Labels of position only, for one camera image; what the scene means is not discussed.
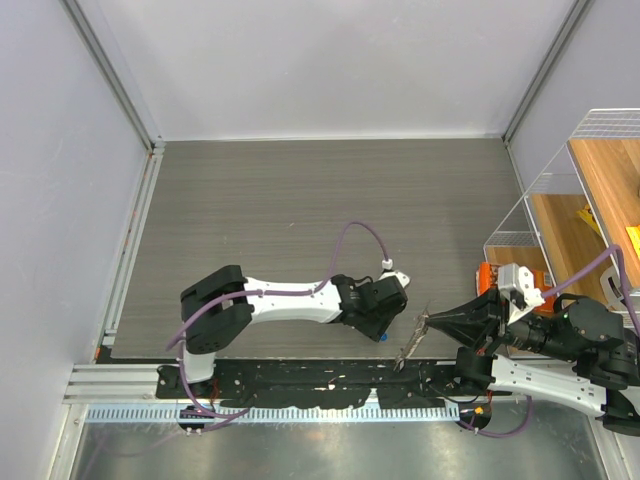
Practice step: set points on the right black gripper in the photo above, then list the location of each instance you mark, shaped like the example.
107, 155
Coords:
478, 323

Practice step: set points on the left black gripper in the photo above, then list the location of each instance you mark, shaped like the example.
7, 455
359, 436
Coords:
375, 331

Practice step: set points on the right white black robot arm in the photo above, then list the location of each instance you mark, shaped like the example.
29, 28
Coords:
580, 355

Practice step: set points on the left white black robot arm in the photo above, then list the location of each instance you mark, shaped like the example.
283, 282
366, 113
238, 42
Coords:
218, 308

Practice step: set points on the orange snack box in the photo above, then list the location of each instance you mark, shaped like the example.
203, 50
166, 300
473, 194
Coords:
486, 277

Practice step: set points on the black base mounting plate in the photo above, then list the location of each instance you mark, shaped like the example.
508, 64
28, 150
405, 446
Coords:
332, 384

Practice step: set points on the white device on shelf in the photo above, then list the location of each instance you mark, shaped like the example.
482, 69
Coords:
611, 287

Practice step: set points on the yellow packet on shelf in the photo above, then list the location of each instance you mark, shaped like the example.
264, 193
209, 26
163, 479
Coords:
587, 216

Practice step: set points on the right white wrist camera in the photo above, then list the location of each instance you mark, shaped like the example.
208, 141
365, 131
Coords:
516, 285

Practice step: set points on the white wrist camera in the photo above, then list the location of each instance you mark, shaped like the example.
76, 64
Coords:
516, 285
403, 279

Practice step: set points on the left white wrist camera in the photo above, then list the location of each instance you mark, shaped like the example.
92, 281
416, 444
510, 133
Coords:
403, 279

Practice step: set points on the white slotted cable duct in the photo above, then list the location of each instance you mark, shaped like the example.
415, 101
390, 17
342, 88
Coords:
181, 413

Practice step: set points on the white wire shelf rack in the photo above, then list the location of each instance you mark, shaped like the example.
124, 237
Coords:
578, 221

